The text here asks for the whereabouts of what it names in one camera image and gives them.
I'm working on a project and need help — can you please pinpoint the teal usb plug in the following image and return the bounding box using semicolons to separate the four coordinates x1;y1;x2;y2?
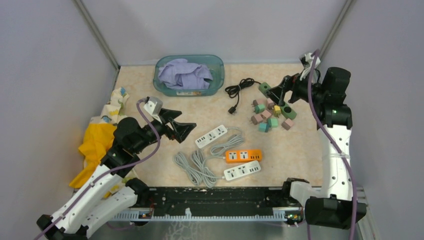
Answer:
258;122;270;133

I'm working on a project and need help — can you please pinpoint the teal plastic basin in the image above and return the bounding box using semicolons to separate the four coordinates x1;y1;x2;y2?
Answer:
152;54;225;97

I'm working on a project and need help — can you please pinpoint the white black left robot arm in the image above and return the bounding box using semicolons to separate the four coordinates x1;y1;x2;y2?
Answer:
36;109;197;240

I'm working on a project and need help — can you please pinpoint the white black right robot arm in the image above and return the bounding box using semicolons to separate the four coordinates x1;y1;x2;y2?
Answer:
264;67;367;230

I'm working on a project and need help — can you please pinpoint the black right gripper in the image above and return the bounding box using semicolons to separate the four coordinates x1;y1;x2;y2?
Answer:
264;66;326;106

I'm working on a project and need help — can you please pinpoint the orange power strip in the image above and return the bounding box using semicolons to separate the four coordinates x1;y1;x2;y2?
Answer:
224;149;263;164

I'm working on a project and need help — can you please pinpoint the purple cloth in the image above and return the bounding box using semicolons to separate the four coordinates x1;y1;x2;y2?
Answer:
157;58;214;90

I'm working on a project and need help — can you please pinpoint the green power strip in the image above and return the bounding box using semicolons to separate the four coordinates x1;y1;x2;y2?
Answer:
258;82;297;120

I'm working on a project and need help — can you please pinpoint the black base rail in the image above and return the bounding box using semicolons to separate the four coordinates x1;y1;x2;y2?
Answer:
112;186;306;225

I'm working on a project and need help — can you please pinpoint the black coiled cable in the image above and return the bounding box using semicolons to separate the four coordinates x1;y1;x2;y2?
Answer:
224;77;263;116

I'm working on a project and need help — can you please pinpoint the white power strip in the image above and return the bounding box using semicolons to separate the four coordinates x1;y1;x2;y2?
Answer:
223;160;261;181
194;124;228;149

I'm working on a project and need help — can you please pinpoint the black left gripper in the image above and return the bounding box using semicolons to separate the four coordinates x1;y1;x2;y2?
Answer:
132;107;196;153

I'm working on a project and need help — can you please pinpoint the grey coiled cable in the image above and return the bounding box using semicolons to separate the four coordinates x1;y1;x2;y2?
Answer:
210;126;245;158
172;149;228;188

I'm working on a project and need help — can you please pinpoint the yellow patterned cloth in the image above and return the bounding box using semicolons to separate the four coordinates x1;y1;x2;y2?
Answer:
69;87;130;189

